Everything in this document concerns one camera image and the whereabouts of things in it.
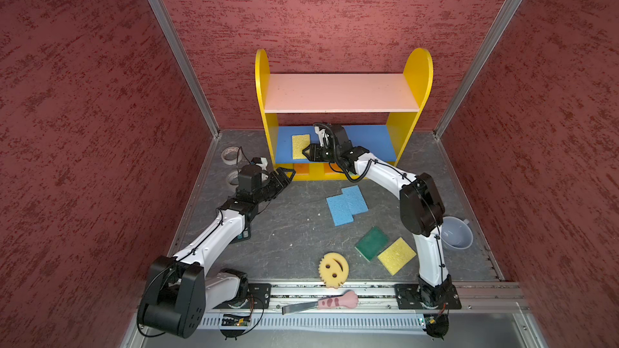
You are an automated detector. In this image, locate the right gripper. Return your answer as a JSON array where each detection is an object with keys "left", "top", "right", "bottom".
[{"left": 303, "top": 142, "right": 342, "bottom": 161}]

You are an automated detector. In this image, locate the black calculator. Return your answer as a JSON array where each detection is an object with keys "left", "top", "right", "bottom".
[{"left": 231, "top": 228, "right": 251, "bottom": 244}]

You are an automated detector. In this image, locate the clear tape roll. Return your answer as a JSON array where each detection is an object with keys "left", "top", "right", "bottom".
[{"left": 220, "top": 146, "right": 240, "bottom": 166}]

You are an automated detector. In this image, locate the yellow smiley face sponge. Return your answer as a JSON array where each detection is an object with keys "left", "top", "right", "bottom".
[{"left": 319, "top": 252, "right": 350, "bottom": 288}]

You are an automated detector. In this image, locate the orange sponge front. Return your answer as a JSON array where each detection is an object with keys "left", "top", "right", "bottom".
[{"left": 324, "top": 163, "right": 341, "bottom": 175}]

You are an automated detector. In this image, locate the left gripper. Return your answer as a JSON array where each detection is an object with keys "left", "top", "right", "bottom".
[{"left": 254, "top": 167, "right": 296, "bottom": 203}]

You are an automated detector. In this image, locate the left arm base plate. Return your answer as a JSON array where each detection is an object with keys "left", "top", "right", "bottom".
[{"left": 222, "top": 283, "right": 272, "bottom": 309}]

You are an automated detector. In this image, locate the yellow shelf with coloured boards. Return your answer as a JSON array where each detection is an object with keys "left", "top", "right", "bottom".
[{"left": 255, "top": 48, "right": 434, "bottom": 181}]

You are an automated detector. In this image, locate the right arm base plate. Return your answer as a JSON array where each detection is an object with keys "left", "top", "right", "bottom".
[{"left": 393, "top": 283, "right": 462, "bottom": 311}]

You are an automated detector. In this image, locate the blue sponge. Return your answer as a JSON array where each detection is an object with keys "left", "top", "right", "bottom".
[
  {"left": 327, "top": 195, "right": 354, "bottom": 227},
  {"left": 342, "top": 185, "right": 368, "bottom": 216}
]

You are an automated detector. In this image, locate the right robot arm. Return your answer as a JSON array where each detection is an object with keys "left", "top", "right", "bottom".
[{"left": 302, "top": 122, "right": 453, "bottom": 309}]

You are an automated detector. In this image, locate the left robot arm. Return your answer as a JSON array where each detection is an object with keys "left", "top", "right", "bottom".
[{"left": 136, "top": 164, "right": 296, "bottom": 338}]

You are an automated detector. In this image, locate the pink handled scraper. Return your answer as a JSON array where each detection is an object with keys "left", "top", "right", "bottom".
[{"left": 281, "top": 291, "right": 359, "bottom": 316}]

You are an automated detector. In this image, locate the grey mug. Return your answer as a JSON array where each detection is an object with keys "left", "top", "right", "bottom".
[{"left": 440, "top": 216, "right": 474, "bottom": 251}]

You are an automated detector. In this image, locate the dark green sponge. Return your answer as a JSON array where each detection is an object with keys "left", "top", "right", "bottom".
[{"left": 355, "top": 227, "right": 389, "bottom": 262}]

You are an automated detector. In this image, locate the orange sponge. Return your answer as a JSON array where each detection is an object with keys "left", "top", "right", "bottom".
[
  {"left": 324, "top": 163, "right": 341, "bottom": 175},
  {"left": 293, "top": 164, "right": 310, "bottom": 176}
]

